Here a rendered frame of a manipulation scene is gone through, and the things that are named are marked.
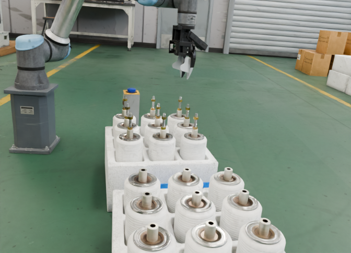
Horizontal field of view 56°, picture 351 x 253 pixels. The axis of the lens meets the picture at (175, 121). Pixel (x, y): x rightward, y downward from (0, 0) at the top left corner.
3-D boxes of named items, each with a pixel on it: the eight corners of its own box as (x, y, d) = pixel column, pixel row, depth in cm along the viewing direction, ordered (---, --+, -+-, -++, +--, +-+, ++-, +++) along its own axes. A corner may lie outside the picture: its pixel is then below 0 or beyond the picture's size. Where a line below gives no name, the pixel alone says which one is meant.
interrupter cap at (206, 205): (183, 214, 74) (183, 212, 74) (177, 196, 81) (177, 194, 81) (215, 213, 75) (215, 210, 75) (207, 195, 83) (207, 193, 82)
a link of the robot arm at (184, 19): (189, 13, 133) (201, 14, 127) (188, 25, 135) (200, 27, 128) (173, 12, 129) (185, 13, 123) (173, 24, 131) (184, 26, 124)
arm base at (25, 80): (8, 89, 145) (7, 67, 142) (22, 82, 159) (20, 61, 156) (43, 91, 146) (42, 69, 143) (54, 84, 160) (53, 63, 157)
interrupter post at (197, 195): (191, 207, 77) (193, 195, 76) (189, 202, 79) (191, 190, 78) (201, 207, 77) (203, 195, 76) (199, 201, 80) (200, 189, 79)
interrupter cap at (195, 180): (174, 187, 85) (174, 185, 85) (170, 173, 92) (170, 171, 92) (202, 187, 86) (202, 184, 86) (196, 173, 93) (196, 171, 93)
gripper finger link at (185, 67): (177, 79, 133) (177, 56, 131) (189, 79, 136) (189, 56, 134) (181, 80, 131) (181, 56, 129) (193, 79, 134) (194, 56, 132)
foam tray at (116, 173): (107, 212, 114) (107, 166, 109) (104, 163, 150) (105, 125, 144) (212, 205, 123) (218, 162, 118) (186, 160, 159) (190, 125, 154)
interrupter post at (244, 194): (239, 205, 79) (241, 194, 78) (236, 200, 81) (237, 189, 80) (248, 205, 80) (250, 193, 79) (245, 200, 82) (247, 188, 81)
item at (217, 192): (208, 244, 92) (215, 188, 86) (199, 223, 101) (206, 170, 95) (240, 242, 94) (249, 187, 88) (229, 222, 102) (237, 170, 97)
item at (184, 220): (174, 280, 79) (179, 216, 73) (167, 252, 87) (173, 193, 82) (212, 277, 80) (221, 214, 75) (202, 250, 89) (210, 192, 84)
